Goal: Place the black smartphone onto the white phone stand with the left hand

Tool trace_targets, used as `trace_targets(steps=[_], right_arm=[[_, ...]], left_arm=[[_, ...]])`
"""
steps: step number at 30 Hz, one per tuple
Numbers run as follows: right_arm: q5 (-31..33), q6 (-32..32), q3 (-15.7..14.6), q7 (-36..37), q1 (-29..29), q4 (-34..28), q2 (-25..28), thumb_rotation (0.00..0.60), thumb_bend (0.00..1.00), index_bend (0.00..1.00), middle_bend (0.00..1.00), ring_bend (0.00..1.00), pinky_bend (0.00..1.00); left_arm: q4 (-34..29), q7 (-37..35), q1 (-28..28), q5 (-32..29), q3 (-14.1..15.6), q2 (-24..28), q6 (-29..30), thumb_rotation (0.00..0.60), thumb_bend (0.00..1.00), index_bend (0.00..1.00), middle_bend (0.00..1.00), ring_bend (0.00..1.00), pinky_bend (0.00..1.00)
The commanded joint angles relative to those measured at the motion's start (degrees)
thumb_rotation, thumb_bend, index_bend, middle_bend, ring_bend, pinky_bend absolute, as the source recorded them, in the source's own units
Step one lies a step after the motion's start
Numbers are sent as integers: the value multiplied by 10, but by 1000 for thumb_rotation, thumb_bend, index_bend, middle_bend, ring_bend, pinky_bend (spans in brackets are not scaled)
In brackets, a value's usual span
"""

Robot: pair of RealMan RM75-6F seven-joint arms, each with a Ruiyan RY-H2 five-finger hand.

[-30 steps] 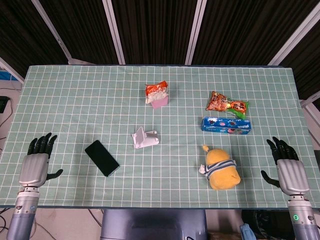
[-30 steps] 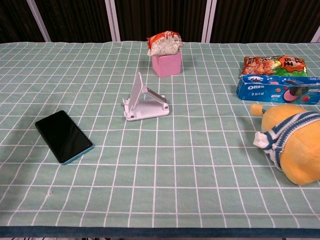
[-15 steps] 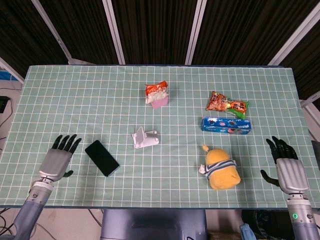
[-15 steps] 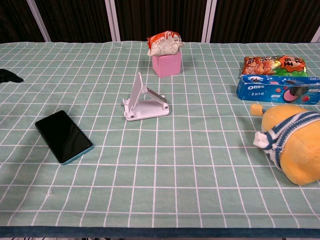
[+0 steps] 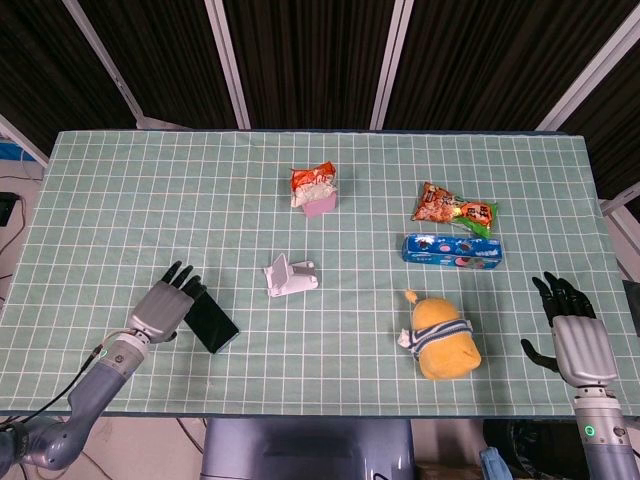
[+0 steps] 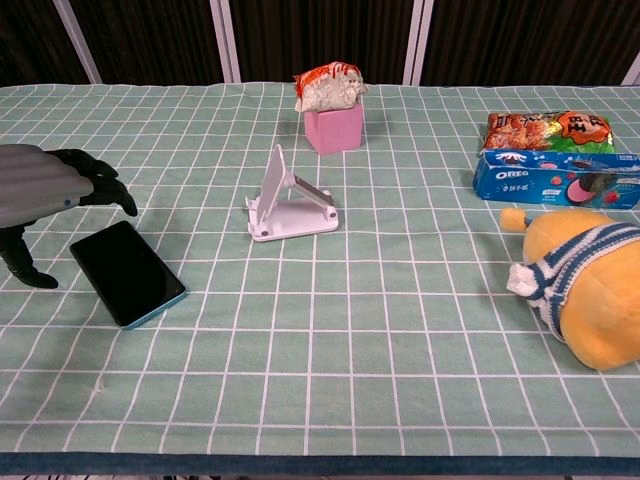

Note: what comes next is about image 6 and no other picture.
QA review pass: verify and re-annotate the orange green snack bag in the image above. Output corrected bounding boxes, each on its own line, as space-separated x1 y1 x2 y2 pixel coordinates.
479 110 617 156

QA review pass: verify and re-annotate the black smartphone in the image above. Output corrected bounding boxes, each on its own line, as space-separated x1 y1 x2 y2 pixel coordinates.
69 220 190 331

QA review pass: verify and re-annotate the green checked tablecloth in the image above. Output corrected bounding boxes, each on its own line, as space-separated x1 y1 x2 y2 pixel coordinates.
0 81 640 477

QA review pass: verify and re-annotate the pink cube box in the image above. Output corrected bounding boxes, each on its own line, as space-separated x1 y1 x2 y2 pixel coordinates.
304 102 364 156

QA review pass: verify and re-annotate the dark pleated curtain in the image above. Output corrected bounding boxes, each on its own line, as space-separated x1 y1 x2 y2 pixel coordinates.
0 0 640 88

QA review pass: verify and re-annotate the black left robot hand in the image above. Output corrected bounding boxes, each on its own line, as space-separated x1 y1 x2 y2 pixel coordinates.
0 143 139 290

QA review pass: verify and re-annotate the white folding phone stand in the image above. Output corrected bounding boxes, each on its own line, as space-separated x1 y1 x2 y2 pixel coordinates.
244 143 342 244

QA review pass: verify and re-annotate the blue Oreo cookie box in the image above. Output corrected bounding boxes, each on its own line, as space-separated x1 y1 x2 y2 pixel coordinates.
472 148 640 210

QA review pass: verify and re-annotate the crumpled orange white snack bag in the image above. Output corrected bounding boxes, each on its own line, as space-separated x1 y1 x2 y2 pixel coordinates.
292 61 370 114

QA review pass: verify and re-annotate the yellow plush toy striped scarf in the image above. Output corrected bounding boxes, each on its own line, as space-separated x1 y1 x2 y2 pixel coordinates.
500 206 640 372

